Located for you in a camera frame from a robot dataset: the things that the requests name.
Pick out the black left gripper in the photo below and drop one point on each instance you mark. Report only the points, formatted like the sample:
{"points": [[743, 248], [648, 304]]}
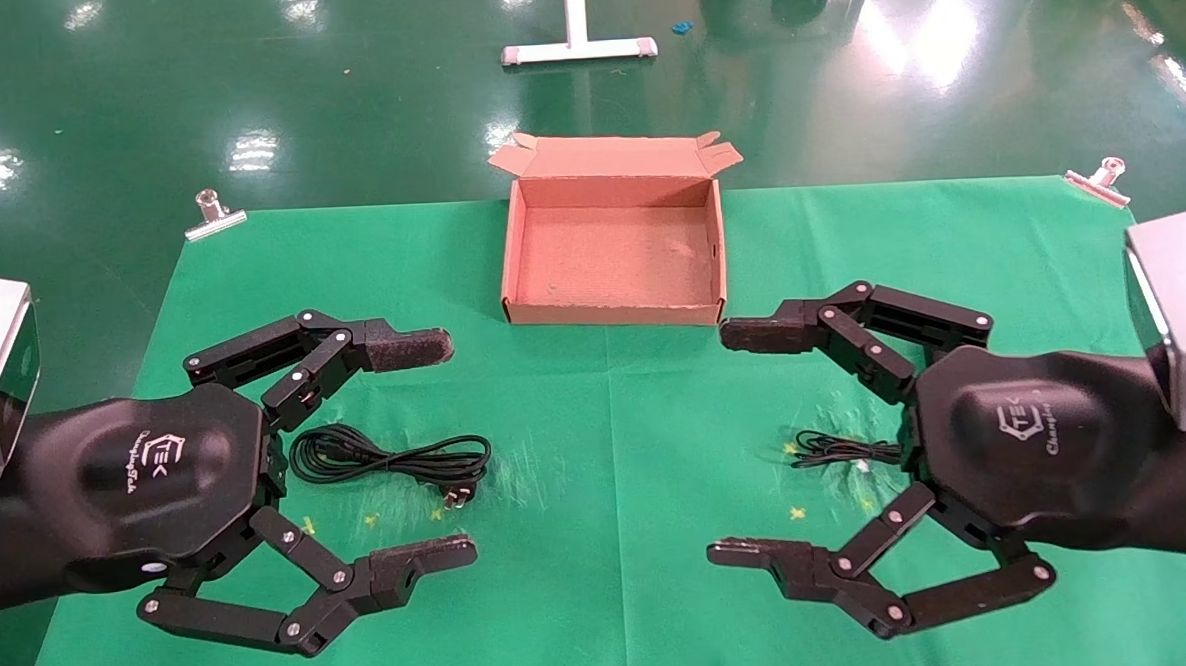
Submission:
{"points": [[149, 482]]}

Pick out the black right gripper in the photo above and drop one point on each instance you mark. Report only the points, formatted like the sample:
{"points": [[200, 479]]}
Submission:
{"points": [[1038, 444]]}

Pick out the open brown cardboard box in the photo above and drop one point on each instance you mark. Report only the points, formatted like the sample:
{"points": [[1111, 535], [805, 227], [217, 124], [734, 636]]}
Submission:
{"points": [[609, 247]]}

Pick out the green table cloth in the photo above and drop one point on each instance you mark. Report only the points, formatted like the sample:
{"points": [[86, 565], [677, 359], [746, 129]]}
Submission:
{"points": [[607, 422]]}

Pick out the silver metal binder clip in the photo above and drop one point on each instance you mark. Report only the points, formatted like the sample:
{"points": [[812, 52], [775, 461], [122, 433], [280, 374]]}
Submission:
{"points": [[1097, 186], [214, 221]]}

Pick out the small blue floor scrap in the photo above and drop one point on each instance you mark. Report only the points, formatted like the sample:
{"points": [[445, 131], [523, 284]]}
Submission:
{"points": [[682, 27]]}

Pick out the white T-shaped stand base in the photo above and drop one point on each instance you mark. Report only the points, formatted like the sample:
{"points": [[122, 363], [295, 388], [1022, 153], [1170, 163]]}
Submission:
{"points": [[578, 49]]}

